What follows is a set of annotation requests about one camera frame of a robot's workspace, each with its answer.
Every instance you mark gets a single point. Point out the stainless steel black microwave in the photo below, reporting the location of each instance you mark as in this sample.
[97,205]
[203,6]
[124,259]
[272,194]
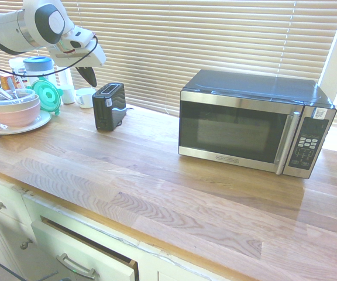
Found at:
[244,123]

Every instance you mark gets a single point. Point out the white cabinet door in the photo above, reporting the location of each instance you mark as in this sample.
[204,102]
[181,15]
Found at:
[4,234]

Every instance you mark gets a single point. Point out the small white cup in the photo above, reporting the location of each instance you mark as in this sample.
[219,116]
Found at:
[68,95]

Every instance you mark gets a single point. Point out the black two-slot toaster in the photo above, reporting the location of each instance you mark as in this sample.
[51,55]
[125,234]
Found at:
[110,106]

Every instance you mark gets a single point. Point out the wide beige window blind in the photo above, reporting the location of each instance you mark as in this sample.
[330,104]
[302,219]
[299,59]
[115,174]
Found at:
[186,44]

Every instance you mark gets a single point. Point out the white open drawer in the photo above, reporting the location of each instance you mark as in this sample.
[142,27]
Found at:
[77,248]

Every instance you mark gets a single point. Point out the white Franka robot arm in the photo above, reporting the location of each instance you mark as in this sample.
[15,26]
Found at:
[16,26]

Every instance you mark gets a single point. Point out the orange box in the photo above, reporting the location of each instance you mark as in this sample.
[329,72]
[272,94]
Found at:
[6,82]

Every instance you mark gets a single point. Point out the green plastic container lid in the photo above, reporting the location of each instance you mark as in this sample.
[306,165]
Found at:
[48,96]

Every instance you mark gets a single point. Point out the pink bowl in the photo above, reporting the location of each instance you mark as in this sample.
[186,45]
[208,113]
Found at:
[13,114]

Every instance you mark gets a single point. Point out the round silver cabinet knob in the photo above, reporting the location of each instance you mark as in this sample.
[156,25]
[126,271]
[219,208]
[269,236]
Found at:
[25,244]

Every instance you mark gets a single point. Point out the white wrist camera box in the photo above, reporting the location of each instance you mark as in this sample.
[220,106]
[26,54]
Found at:
[79,38]

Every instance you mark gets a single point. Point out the white mug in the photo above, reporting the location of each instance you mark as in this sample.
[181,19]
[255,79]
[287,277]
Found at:
[86,98]

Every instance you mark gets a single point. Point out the clear plastic container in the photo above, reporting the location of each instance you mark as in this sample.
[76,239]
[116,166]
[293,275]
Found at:
[22,95]

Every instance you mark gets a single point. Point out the white jug with blue lid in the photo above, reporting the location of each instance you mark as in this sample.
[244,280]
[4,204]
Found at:
[38,65]

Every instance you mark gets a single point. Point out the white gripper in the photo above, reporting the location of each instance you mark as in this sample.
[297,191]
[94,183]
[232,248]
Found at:
[77,57]

